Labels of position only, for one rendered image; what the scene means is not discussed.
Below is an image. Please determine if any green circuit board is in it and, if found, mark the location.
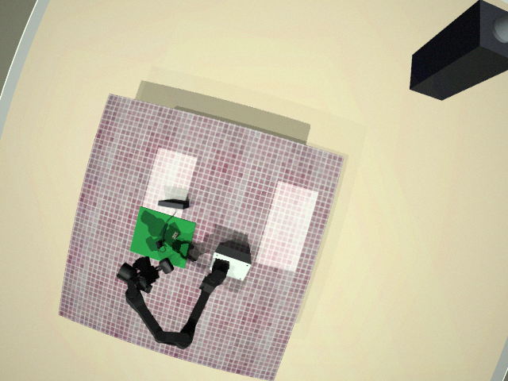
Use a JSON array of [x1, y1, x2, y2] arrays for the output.
[[130, 206, 196, 269]]

